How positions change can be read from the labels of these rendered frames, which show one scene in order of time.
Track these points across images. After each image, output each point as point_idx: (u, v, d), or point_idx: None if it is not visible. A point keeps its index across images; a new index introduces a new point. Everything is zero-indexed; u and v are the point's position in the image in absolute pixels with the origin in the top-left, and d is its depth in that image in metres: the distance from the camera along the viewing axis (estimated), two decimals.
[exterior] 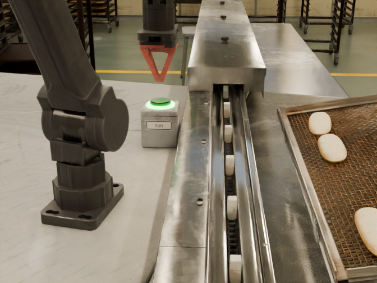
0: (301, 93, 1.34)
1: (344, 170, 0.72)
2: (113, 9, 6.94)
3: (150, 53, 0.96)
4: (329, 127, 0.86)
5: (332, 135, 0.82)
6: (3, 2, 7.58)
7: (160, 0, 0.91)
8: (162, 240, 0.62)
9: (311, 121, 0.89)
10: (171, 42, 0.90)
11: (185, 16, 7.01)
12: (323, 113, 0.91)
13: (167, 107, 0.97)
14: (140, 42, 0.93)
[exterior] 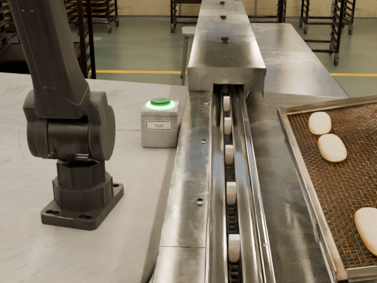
0: (301, 93, 1.34)
1: (344, 170, 0.72)
2: (113, 9, 6.94)
3: None
4: (329, 127, 0.86)
5: (332, 135, 0.82)
6: (3, 2, 7.58)
7: None
8: (162, 240, 0.62)
9: (311, 121, 0.89)
10: None
11: (185, 16, 7.01)
12: (323, 113, 0.91)
13: (167, 107, 0.97)
14: None
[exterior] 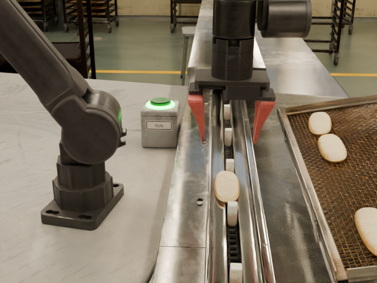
0: (301, 93, 1.34)
1: (344, 170, 0.72)
2: (113, 9, 6.94)
3: (258, 104, 0.75)
4: (329, 127, 0.86)
5: (332, 135, 0.82)
6: None
7: (223, 40, 0.69)
8: (162, 240, 0.62)
9: (311, 121, 0.89)
10: (223, 92, 0.70)
11: (185, 16, 7.01)
12: (323, 113, 0.91)
13: (167, 107, 0.97)
14: (190, 83, 0.76)
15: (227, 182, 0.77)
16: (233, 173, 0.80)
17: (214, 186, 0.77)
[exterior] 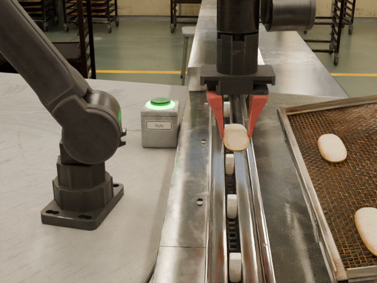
0: (301, 93, 1.34)
1: (344, 170, 0.72)
2: (113, 9, 6.94)
3: (252, 99, 0.76)
4: (246, 142, 0.73)
5: (332, 135, 0.82)
6: None
7: (228, 35, 0.69)
8: (162, 240, 0.62)
9: (225, 133, 0.76)
10: (215, 87, 0.71)
11: (185, 16, 7.01)
12: (239, 125, 0.79)
13: (167, 107, 0.97)
14: None
15: None
16: None
17: None
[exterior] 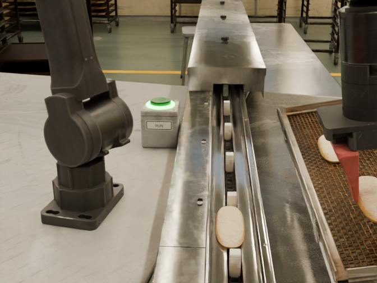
0: (301, 93, 1.34)
1: None
2: (113, 9, 6.94)
3: (353, 163, 0.52)
4: (242, 236, 0.64)
5: None
6: (3, 2, 7.58)
7: (353, 64, 0.50)
8: (162, 240, 0.62)
9: (219, 222, 0.67)
10: None
11: (185, 16, 7.01)
12: (235, 209, 0.70)
13: (167, 107, 0.97)
14: None
15: None
16: None
17: None
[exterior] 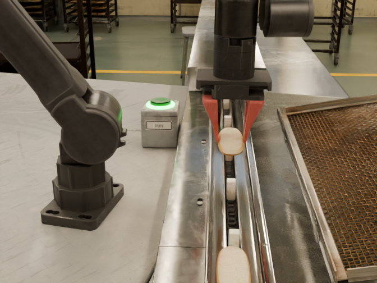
0: (301, 93, 1.34)
1: (344, 170, 0.72)
2: (113, 9, 6.94)
3: (215, 110, 0.72)
4: None
5: (234, 128, 0.79)
6: None
7: (225, 39, 0.69)
8: (162, 240, 0.62)
9: None
10: None
11: (185, 16, 7.01)
12: None
13: (167, 107, 0.97)
14: (264, 96, 0.70)
15: None
16: None
17: None
